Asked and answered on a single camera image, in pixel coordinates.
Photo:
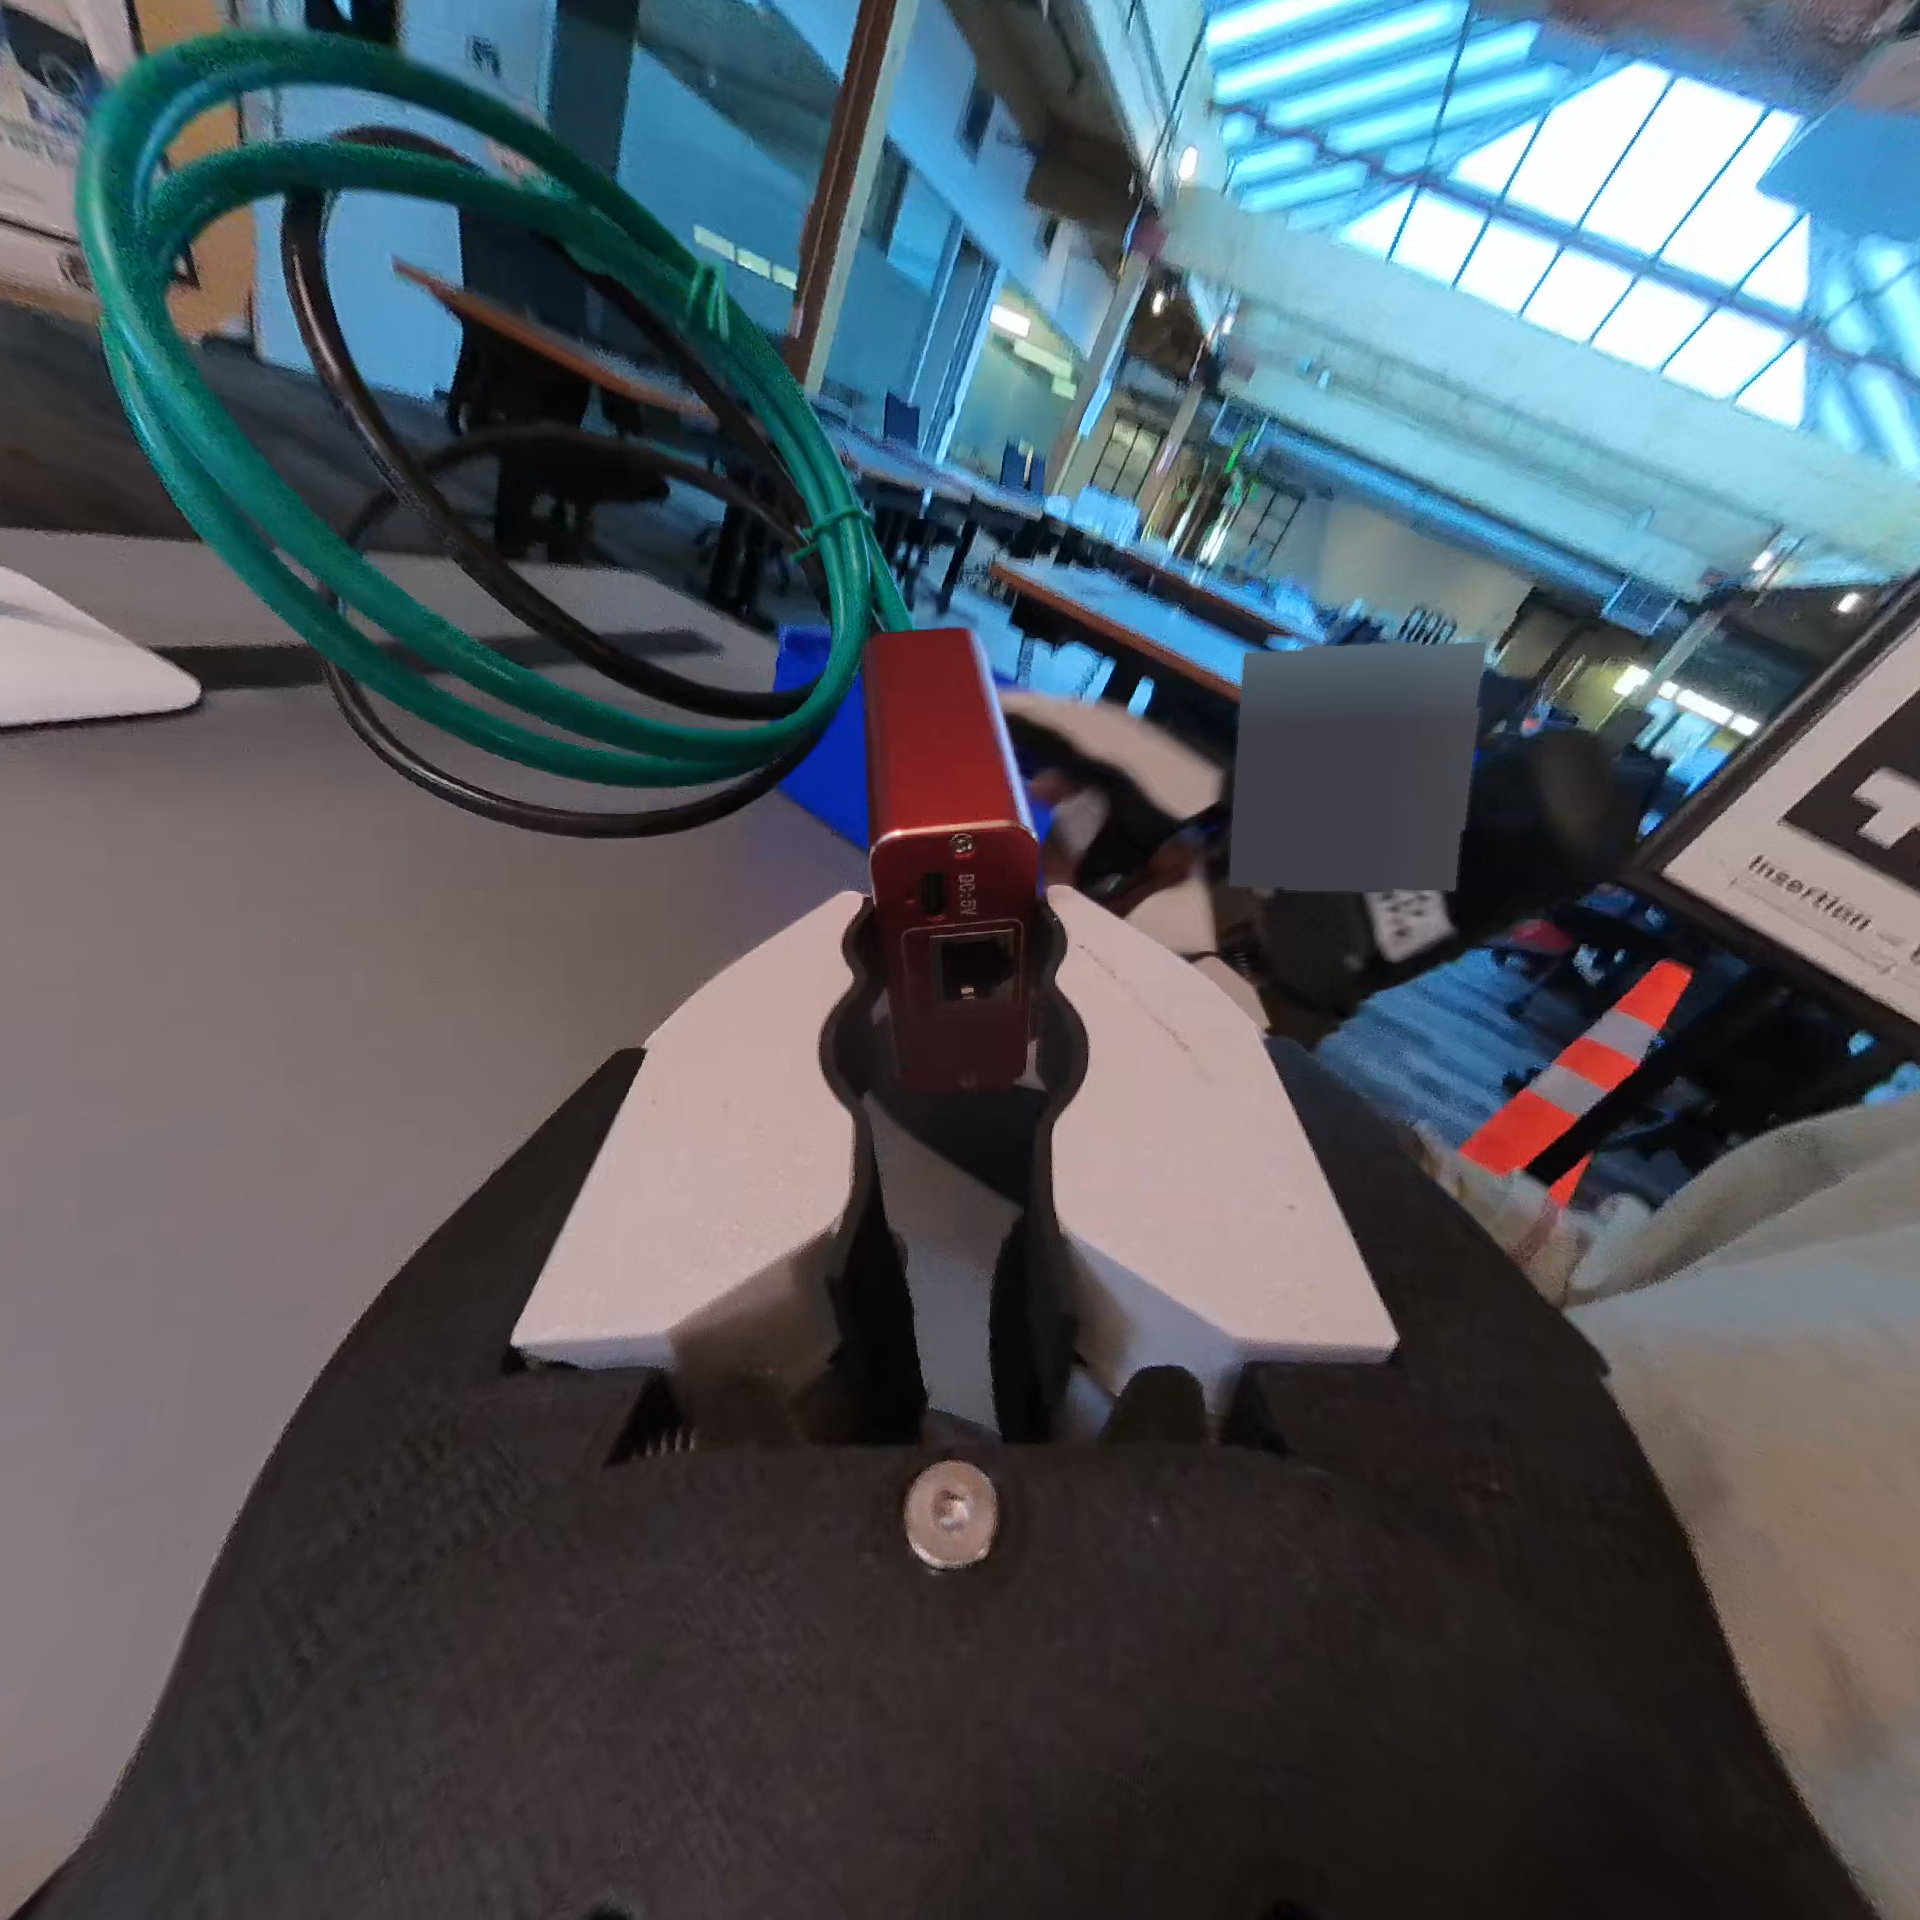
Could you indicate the wooden post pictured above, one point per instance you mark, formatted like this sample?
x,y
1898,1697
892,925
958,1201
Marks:
x,y
848,182

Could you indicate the person's pale sweater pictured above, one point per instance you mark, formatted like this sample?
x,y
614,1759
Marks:
x,y
1770,1425

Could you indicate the black framed marker sign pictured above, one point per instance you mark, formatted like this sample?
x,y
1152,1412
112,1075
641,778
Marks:
x,y
1799,885

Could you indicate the white ceiling projector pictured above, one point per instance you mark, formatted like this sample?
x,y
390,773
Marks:
x,y
1851,166

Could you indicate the orange traffic cone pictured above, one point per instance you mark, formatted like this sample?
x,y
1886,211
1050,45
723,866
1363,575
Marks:
x,y
1576,1081

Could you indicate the grey desk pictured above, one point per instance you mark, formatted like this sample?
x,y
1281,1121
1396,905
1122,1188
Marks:
x,y
376,974

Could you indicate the blue plastic bin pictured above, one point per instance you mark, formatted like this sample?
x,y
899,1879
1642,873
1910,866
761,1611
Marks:
x,y
825,797

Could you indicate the black tape strip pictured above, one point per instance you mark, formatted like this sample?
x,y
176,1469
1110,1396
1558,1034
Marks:
x,y
225,665

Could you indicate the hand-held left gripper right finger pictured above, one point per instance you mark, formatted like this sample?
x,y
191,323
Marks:
x,y
1214,1201

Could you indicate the red ethernet splitter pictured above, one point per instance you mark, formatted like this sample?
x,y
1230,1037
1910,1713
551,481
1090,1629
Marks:
x,y
944,750

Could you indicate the black office chair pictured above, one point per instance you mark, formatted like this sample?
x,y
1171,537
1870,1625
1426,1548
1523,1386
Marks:
x,y
523,451

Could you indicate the wooden office table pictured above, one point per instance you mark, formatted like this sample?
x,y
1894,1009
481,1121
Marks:
x,y
523,323
1110,610

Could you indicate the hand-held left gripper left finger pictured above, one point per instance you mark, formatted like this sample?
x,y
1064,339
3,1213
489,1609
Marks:
x,y
691,1201

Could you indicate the instruction sign on white stand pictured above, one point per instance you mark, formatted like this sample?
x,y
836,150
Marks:
x,y
76,661

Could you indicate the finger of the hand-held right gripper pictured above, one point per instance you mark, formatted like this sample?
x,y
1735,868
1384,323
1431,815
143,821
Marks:
x,y
1184,915
1119,727

